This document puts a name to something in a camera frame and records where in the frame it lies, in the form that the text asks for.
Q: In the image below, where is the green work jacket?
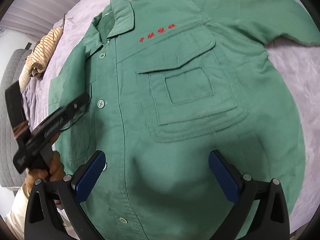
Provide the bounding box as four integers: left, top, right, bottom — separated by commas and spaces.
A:
49, 0, 319, 239

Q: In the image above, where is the cream sleeve left forearm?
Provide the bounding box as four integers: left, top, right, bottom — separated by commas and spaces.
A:
4, 183, 30, 239

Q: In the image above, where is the person's left hand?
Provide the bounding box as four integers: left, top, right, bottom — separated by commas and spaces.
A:
24, 132, 66, 193

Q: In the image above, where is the striped beige folded garment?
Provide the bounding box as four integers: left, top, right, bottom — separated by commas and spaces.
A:
25, 27, 63, 79

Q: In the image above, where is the grey quilted headboard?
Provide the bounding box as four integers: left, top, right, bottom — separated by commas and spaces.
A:
0, 48, 33, 188

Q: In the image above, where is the white pleated curtain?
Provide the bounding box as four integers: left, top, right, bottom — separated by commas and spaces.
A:
1, 0, 80, 37

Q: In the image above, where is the lilac plush bed blanket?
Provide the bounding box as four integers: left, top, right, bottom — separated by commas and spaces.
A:
23, 0, 319, 231

